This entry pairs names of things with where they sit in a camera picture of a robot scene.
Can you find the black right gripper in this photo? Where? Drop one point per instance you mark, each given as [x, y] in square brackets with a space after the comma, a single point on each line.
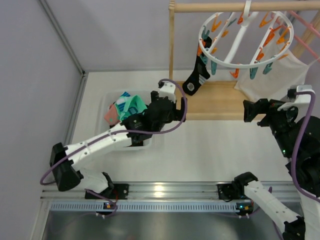
[253, 110]

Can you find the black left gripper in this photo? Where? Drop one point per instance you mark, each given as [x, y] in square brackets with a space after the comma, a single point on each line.
[162, 106]

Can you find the white round clip hanger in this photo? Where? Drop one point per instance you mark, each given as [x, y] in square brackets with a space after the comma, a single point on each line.
[250, 40]

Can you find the mint green sock blue stripes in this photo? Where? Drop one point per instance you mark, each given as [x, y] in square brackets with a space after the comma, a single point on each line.
[121, 101]

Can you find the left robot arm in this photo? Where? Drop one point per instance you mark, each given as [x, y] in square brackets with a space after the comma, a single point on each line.
[68, 162]

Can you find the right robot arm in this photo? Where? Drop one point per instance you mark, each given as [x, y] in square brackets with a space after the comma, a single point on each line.
[299, 141]

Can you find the wooden hanger rack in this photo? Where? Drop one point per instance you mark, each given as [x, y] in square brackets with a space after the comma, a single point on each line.
[219, 100]

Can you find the pink plastic hanger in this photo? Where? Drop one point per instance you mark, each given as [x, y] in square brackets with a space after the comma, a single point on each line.
[306, 26]

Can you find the white plastic basket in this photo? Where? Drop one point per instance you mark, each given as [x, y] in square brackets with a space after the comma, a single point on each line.
[105, 110]

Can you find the white cloth bag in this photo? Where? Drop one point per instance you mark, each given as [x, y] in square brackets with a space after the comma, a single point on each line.
[284, 73]

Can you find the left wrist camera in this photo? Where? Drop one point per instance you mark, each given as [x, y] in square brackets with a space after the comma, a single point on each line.
[167, 89]

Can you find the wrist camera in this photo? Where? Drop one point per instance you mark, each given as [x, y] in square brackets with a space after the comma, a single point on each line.
[167, 89]
[296, 97]

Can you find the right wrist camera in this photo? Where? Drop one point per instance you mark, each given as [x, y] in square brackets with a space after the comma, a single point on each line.
[296, 97]

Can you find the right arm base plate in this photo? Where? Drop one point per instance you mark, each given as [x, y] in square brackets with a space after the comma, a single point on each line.
[232, 192]

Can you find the aluminium mounting rail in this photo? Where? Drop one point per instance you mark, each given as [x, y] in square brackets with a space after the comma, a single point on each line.
[283, 190]

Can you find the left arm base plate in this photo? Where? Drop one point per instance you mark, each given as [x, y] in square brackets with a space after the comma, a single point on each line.
[117, 191]

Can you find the slotted white cable duct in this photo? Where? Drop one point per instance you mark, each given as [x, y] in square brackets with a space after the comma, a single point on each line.
[153, 206]

